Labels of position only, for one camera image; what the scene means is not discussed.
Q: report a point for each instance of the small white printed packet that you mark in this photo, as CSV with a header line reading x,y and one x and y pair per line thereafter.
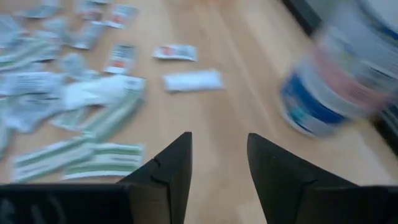
x,y
88,34
88,9
40,11
31,82
74,63
28,113

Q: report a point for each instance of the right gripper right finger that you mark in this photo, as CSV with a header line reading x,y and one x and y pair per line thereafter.
x,y
273,174

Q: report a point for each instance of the green striped bandage wrapper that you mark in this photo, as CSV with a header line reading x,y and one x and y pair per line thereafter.
x,y
29,53
51,160
115,115
105,160

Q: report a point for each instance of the white wipes canister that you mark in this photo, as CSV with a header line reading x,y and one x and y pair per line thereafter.
x,y
335,87

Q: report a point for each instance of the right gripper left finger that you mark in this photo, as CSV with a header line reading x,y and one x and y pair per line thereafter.
x,y
180,174

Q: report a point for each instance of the plain white packet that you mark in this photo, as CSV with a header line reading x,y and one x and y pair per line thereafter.
x,y
192,80

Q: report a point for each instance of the large white gauze packet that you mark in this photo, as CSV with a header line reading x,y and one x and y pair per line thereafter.
x,y
102,90

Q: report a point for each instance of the white packet red print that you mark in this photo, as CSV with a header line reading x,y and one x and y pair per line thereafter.
x,y
119,58
122,15
175,52

